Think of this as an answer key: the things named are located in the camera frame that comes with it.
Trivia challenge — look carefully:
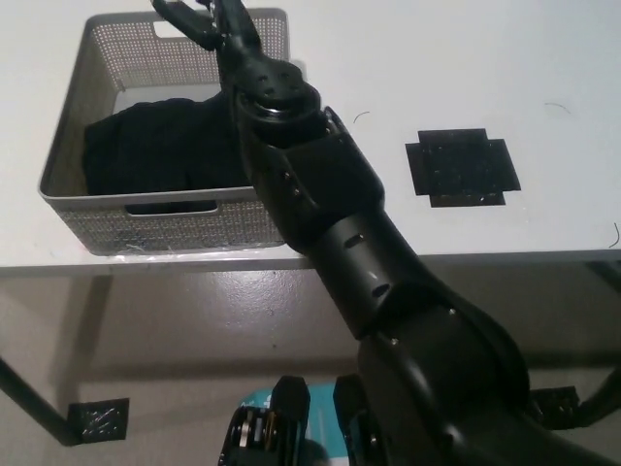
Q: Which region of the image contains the black table tape patch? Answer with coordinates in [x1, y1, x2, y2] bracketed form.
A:
[405, 127, 523, 210]

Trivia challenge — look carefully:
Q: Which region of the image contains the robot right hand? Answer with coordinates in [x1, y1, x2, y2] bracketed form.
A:
[150, 0, 319, 116]

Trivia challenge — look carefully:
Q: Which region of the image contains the robot body block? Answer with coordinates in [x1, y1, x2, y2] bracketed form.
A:
[334, 373, 389, 466]
[217, 375, 312, 466]

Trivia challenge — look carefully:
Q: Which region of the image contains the robot left body block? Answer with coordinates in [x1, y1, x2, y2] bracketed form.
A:
[217, 375, 312, 466]

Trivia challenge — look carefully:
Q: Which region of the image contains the black t-shirt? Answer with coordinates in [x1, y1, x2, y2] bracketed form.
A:
[82, 91, 257, 217]

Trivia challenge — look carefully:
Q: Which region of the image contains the robot right body block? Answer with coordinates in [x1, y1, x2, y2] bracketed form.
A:
[334, 373, 389, 466]

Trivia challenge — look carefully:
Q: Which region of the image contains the clear tape strip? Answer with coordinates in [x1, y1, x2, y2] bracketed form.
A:
[110, 244, 288, 264]

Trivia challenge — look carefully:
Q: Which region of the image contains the black table leg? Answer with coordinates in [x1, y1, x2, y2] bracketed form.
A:
[0, 356, 74, 447]
[575, 260, 621, 429]

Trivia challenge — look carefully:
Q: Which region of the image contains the grey perforated plastic basket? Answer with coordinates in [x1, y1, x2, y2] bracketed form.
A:
[37, 7, 311, 257]

